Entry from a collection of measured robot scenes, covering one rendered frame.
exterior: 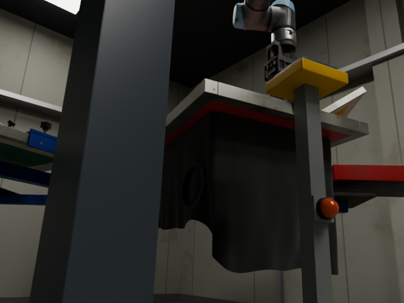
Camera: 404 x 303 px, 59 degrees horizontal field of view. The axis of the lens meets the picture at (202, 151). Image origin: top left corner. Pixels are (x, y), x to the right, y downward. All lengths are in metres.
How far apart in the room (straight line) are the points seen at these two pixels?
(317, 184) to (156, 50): 0.47
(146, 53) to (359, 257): 3.32
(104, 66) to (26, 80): 4.39
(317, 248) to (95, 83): 0.54
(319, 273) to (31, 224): 4.26
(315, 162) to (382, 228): 3.04
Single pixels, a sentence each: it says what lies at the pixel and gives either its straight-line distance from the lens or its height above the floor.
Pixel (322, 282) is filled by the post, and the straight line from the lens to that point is 0.74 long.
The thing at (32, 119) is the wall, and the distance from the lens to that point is 4.99.
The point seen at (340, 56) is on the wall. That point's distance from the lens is 4.53.
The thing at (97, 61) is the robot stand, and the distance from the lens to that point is 0.78.
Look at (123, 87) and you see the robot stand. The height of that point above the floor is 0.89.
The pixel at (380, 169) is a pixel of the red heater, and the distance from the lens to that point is 2.21.
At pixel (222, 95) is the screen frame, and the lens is 0.93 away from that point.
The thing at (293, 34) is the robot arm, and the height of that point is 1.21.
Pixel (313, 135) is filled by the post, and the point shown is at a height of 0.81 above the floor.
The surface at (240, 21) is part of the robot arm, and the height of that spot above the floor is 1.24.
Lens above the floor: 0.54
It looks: 18 degrees up
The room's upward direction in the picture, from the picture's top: 2 degrees clockwise
